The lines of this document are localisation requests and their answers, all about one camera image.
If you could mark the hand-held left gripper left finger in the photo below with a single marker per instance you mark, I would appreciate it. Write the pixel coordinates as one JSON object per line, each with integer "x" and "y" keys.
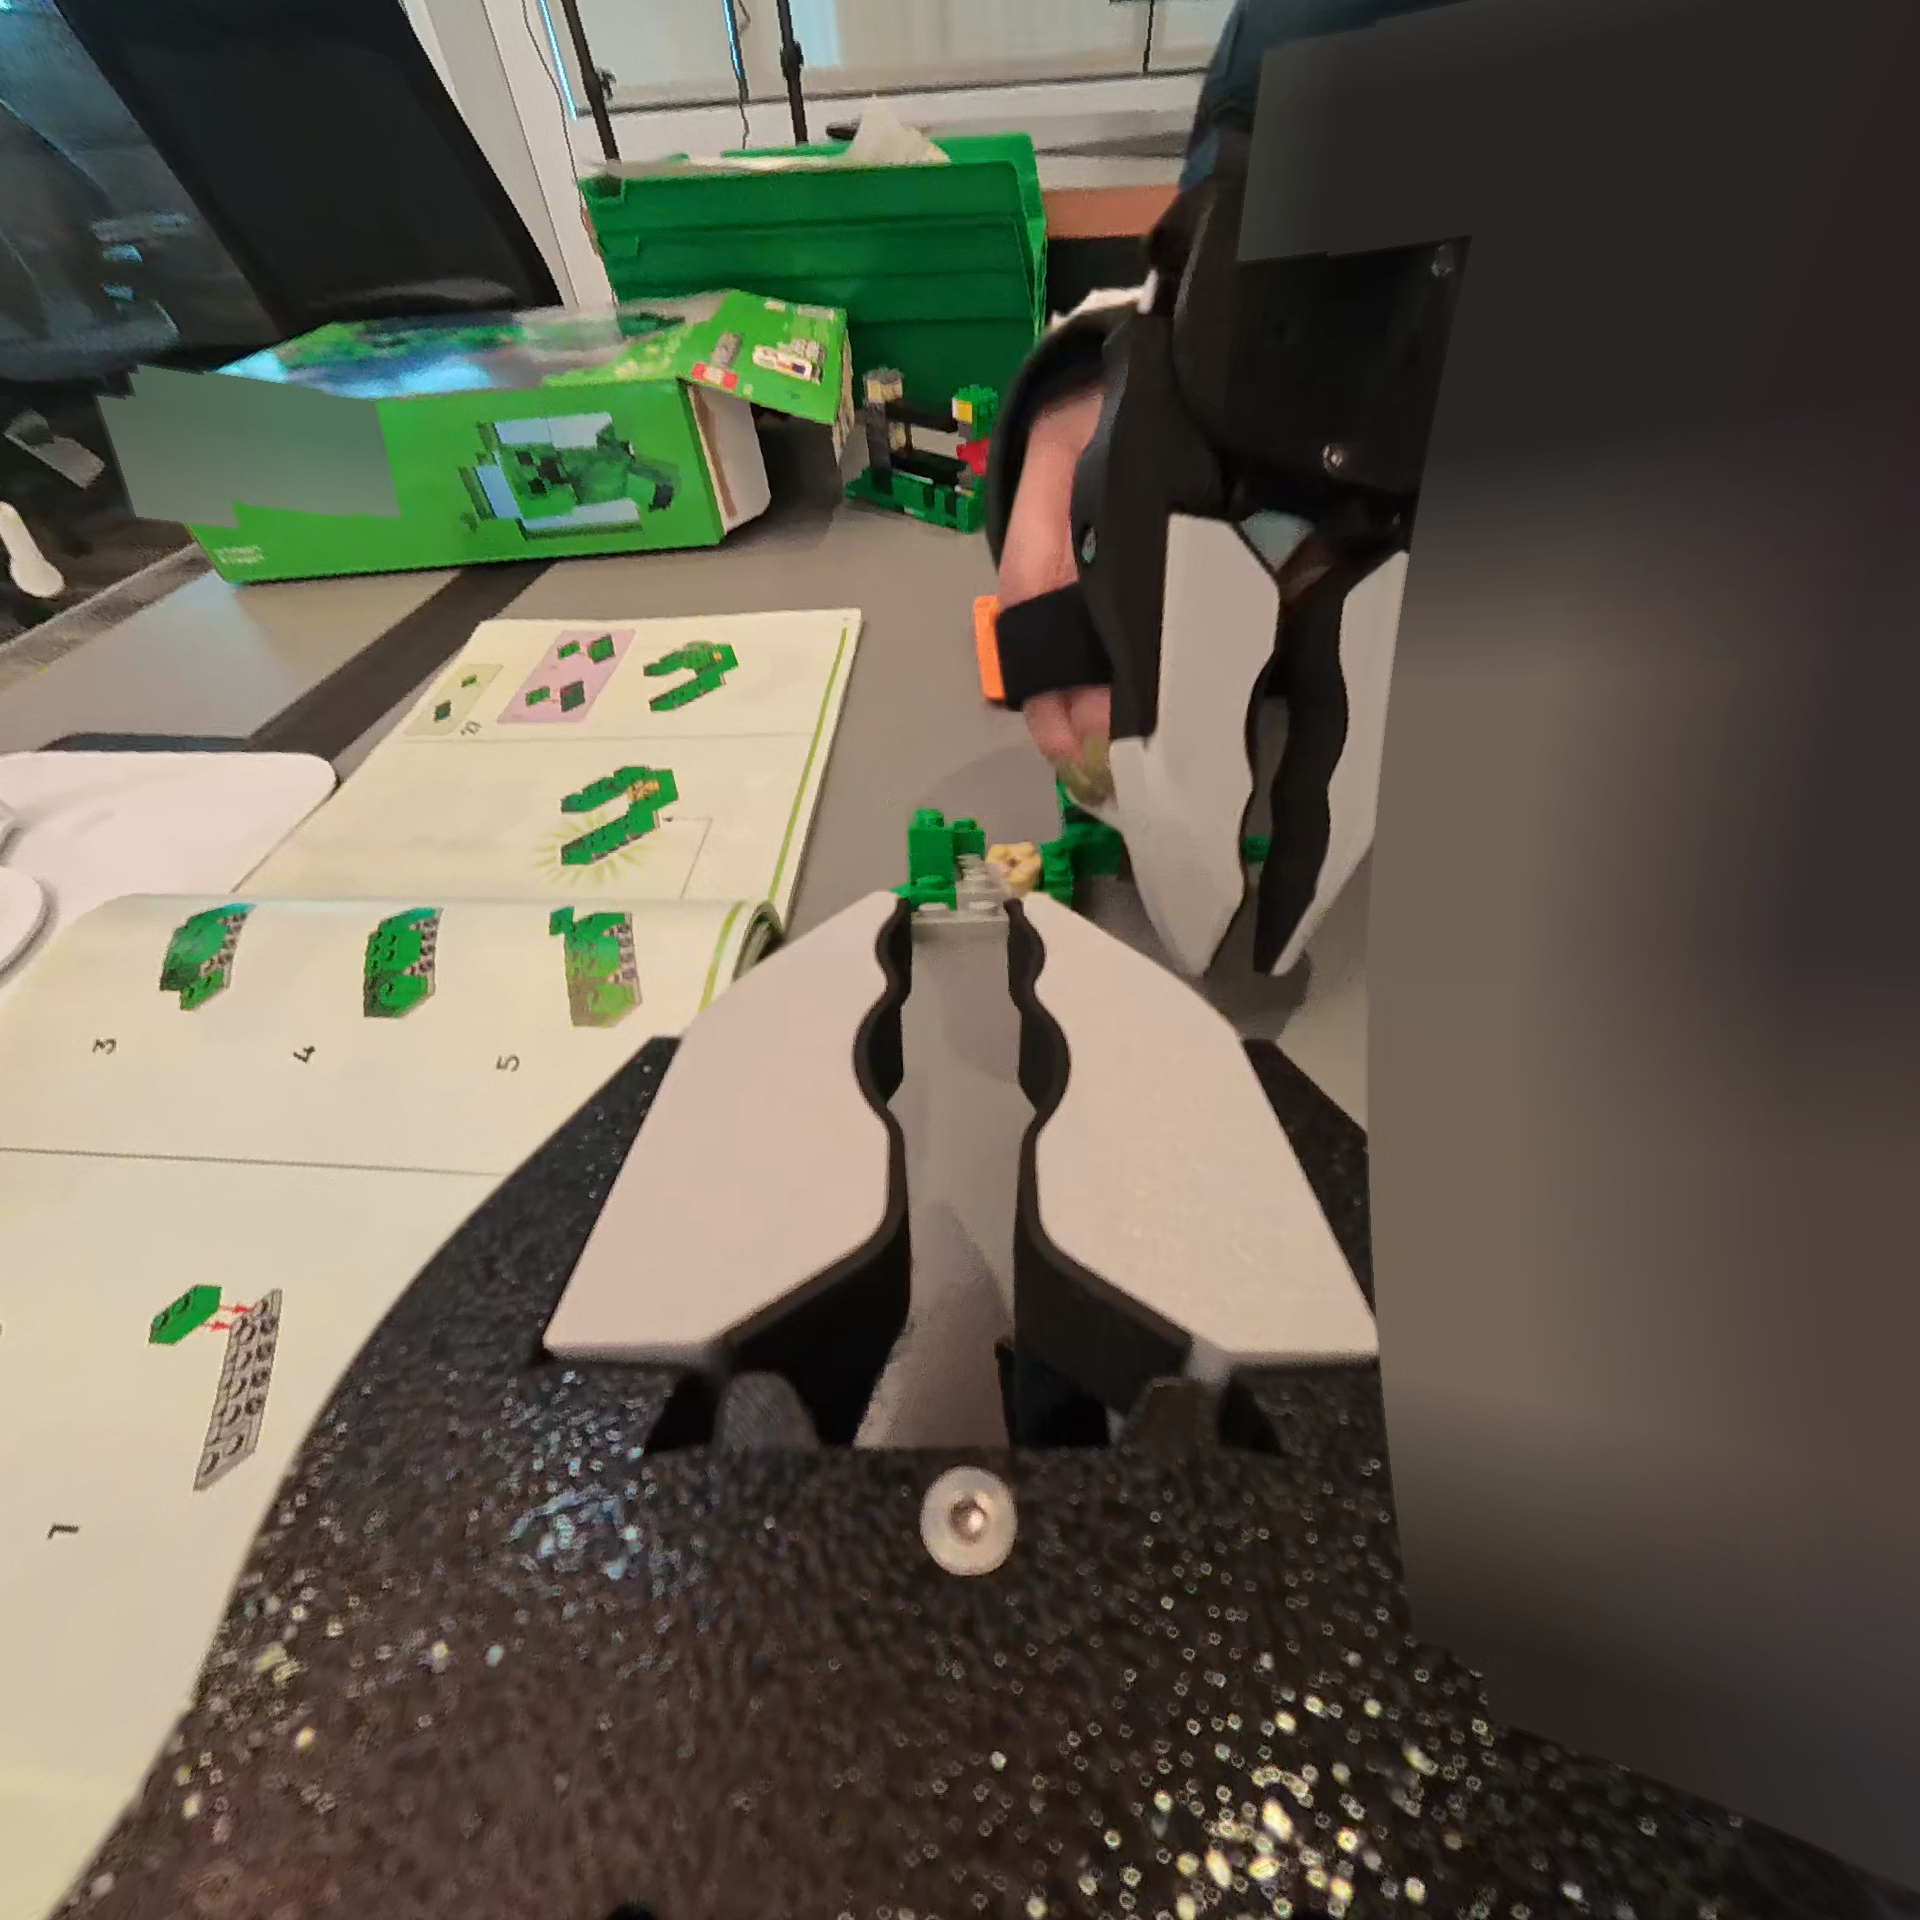
{"x": 721, "y": 1185}

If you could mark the grey plate with green bricks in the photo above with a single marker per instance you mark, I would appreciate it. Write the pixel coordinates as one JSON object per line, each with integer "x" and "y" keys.
{"x": 961, "y": 916}

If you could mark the curved green brick assembly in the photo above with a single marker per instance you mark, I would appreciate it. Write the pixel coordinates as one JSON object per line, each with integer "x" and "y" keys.
{"x": 1073, "y": 867}

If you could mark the white round base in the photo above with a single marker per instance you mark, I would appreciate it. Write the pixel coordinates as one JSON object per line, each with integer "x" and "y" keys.
{"x": 14, "y": 921}

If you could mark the green toy box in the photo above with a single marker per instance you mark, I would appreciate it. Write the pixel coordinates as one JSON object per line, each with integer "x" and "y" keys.
{"x": 600, "y": 435}

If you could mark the black office chair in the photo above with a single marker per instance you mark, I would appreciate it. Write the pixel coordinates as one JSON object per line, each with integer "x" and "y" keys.
{"x": 301, "y": 148}

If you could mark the grey desk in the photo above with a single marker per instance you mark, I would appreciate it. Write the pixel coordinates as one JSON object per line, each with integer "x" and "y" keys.
{"x": 931, "y": 705}

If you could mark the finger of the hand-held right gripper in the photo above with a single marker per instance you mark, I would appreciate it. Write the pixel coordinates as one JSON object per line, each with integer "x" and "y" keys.
{"x": 1194, "y": 720}
{"x": 1366, "y": 750}

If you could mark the white crumpled paper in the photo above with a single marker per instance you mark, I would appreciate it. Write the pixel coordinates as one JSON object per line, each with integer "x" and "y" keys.
{"x": 896, "y": 136}

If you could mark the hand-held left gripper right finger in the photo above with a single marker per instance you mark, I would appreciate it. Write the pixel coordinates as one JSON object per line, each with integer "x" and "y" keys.
{"x": 1200, "y": 1201}

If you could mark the orange brick separator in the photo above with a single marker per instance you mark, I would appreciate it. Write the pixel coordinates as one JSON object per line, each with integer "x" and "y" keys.
{"x": 991, "y": 644}

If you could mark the green brick figure model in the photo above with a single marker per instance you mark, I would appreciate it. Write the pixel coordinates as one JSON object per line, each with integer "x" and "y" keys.
{"x": 901, "y": 488}

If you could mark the white plastic object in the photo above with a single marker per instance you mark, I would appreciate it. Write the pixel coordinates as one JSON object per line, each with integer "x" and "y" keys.
{"x": 31, "y": 555}

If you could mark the person's right hand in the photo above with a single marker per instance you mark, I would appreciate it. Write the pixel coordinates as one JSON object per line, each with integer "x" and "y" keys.
{"x": 1043, "y": 511}

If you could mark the black tripod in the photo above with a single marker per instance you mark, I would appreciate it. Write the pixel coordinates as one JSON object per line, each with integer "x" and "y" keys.
{"x": 791, "y": 67}

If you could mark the instruction booklet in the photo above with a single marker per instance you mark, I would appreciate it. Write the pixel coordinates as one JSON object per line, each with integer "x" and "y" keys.
{"x": 450, "y": 1050}

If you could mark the stack of green crates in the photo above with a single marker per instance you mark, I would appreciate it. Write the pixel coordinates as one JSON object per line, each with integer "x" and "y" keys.
{"x": 809, "y": 254}

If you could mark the wood-edged table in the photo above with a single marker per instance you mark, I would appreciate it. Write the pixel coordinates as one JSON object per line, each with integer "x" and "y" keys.
{"x": 1110, "y": 210}

